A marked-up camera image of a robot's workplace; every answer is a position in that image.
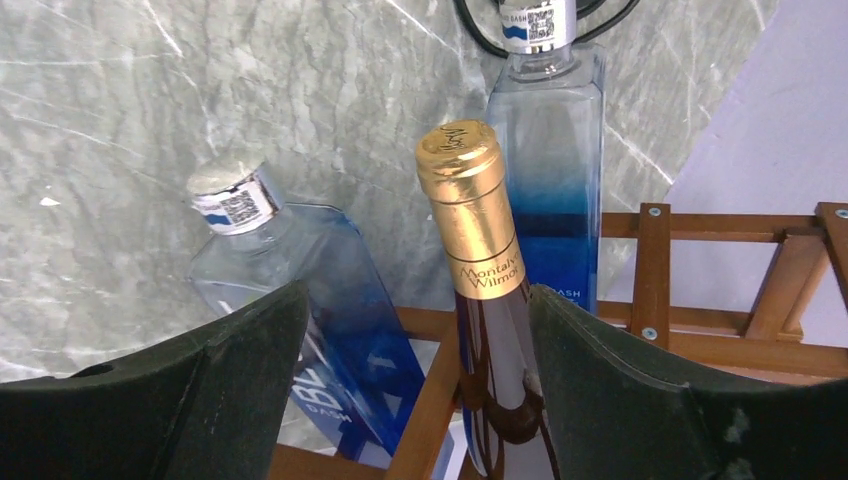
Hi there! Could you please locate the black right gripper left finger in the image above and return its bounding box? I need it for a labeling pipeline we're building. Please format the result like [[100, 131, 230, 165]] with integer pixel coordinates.
[[1, 281, 309, 479]]

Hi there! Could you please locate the rear blue square bottle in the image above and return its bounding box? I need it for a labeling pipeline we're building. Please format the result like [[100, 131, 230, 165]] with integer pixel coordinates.
[[485, 1, 606, 313]]

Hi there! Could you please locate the coiled black cable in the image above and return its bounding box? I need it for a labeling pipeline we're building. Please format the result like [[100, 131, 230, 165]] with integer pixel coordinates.
[[453, 0, 643, 60]]

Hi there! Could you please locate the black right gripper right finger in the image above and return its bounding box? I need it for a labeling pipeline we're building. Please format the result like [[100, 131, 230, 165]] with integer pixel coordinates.
[[529, 285, 847, 479]]

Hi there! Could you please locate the brown wooden wine rack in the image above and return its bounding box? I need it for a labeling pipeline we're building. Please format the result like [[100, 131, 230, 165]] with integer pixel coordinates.
[[270, 202, 847, 479]]

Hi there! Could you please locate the front blue Blue Dash bottle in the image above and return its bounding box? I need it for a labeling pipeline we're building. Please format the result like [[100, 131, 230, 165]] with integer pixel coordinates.
[[187, 150, 425, 468]]

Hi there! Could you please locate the brown bottle gold foil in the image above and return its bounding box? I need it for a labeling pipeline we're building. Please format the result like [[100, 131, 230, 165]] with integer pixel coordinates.
[[416, 119, 559, 480]]

